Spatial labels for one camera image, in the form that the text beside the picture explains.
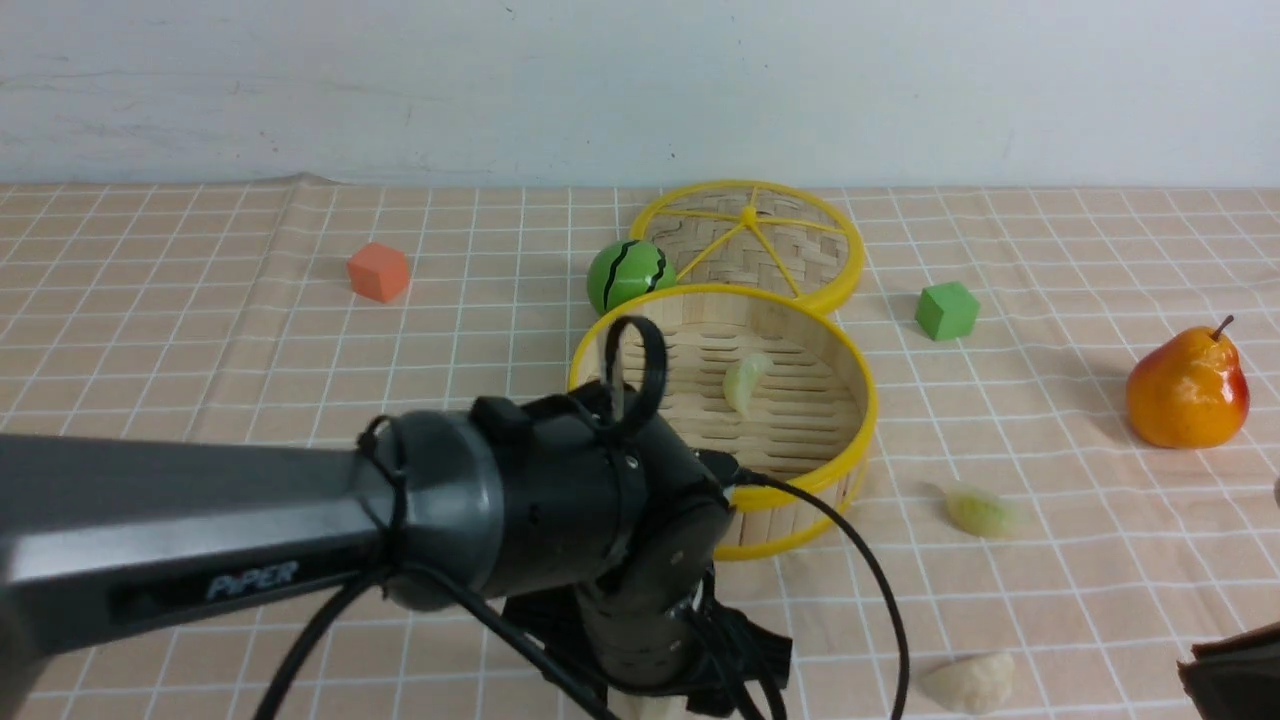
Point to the checkered beige tablecloth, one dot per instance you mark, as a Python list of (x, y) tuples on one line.
[(225, 313)]

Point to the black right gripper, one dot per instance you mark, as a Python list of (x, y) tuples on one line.
[(1235, 678)]

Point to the bamboo steamer lid yellow rim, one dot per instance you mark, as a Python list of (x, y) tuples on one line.
[(756, 234)]

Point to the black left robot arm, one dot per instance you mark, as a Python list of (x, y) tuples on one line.
[(578, 525)]

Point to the green foam cube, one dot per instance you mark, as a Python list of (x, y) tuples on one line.
[(947, 311)]

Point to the green dumpling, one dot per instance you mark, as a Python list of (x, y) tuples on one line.
[(741, 379), (981, 513)]

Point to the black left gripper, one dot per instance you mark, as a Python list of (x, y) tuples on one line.
[(694, 648)]

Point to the white dumpling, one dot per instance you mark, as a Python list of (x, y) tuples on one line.
[(652, 708), (974, 686)]

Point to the orange yellow toy pear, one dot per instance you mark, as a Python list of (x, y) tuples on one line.
[(1190, 392)]

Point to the green watermelon toy ball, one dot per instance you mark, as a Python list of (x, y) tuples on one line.
[(625, 270)]

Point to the orange foam cube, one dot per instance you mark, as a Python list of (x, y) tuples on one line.
[(378, 272)]

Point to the bamboo steamer tray yellow rim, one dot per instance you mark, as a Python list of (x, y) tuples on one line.
[(812, 418)]

